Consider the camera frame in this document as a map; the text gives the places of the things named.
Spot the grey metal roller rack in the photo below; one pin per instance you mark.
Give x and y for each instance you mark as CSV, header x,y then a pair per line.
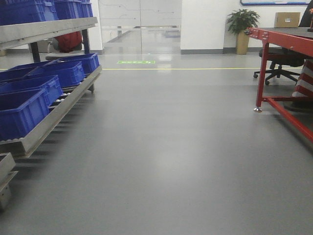
x,y
30,33

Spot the blue crate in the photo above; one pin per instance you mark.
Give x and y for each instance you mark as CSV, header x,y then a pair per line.
x,y
27,11
90,61
73,9
20,112

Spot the blue crate third row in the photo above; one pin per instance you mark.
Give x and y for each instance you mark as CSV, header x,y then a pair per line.
x,y
69,73

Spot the blue crate upper left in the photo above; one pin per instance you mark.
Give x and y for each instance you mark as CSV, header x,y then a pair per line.
x,y
27,11

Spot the red white striped barrier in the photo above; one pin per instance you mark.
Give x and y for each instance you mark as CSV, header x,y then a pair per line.
x,y
304,85

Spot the blue crate second row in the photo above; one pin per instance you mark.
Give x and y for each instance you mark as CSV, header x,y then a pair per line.
x,y
49,83

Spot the small cardboard box background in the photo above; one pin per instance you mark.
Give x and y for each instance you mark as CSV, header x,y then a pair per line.
x,y
286,19

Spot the green potted plant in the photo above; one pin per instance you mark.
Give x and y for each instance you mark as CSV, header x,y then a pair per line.
x,y
238,23

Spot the blue crate upper right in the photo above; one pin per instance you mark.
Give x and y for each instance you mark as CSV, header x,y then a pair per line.
x,y
73,9

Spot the blue crate front bottom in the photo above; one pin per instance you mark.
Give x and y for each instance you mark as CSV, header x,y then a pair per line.
x,y
20,112

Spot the blue crate rear bottom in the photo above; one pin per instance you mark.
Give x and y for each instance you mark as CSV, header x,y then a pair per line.
x,y
90,61

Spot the person in red shirt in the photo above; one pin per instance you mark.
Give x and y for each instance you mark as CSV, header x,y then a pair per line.
x,y
69,42

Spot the black office chair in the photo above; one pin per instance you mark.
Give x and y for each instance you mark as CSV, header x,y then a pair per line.
x,y
280,57

